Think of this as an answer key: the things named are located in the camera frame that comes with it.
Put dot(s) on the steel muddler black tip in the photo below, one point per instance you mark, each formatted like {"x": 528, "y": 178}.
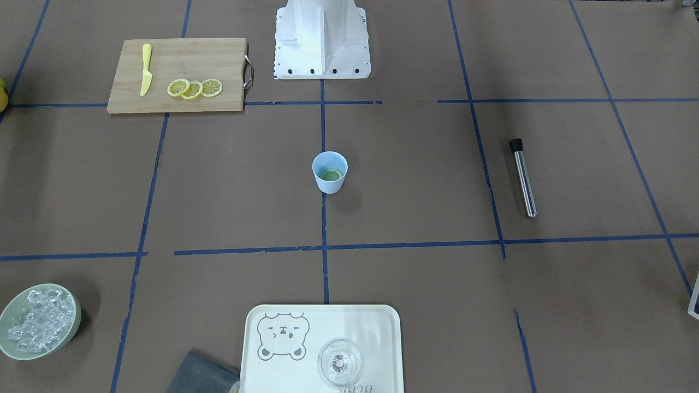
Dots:
{"x": 516, "y": 147}

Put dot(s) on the light blue plastic cup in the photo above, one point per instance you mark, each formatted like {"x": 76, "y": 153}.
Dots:
{"x": 325, "y": 160}

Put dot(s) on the cream bear tray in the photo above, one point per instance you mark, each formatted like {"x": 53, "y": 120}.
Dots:
{"x": 282, "y": 344}

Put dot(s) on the clear wine glass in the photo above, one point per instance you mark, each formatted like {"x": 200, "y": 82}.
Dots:
{"x": 341, "y": 363}

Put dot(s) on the bamboo cutting board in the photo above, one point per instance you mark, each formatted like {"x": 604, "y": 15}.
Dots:
{"x": 195, "y": 59}

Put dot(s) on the yellow plastic knife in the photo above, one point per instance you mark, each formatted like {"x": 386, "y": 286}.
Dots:
{"x": 146, "y": 74}

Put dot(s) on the grey folded cloth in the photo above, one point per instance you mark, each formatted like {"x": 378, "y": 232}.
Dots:
{"x": 198, "y": 373}

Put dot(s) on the green bowl of ice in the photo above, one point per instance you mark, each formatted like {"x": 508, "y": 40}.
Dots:
{"x": 39, "y": 321}

